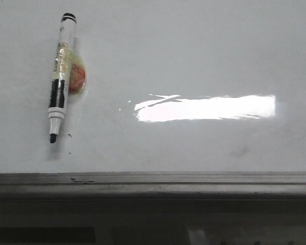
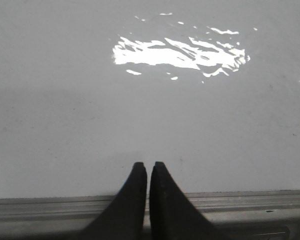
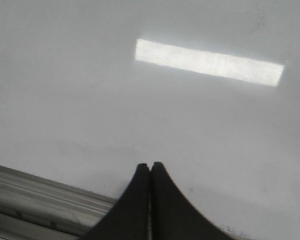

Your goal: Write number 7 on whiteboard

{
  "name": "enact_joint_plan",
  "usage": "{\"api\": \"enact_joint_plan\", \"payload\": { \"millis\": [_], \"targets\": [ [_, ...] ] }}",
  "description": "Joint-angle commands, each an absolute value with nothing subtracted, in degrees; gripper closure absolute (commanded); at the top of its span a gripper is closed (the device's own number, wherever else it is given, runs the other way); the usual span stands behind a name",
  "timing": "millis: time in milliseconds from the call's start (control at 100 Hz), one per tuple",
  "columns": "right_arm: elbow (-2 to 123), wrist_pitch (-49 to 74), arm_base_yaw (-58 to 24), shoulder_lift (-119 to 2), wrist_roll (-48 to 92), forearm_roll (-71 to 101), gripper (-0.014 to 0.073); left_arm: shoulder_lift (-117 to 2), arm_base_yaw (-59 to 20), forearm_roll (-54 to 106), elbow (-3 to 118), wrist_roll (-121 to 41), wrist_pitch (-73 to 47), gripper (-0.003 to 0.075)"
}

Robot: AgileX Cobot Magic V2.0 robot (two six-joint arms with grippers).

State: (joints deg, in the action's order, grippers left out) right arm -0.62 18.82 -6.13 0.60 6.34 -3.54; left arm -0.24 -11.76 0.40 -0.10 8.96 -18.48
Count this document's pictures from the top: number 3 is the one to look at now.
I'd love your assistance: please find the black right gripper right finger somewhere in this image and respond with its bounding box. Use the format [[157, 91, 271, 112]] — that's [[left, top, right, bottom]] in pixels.
[[150, 162, 231, 240]]

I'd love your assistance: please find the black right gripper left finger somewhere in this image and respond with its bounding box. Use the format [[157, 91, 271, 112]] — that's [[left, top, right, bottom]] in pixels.
[[83, 163, 150, 240]]

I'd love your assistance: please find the white whiteboard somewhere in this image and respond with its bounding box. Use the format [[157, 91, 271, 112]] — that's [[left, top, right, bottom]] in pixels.
[[0, 0, 300, 240]]

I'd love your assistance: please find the aluminium whiteboard frame rail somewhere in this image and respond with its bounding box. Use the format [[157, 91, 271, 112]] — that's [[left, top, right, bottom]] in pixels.
[[0, 165, 115, 240]]

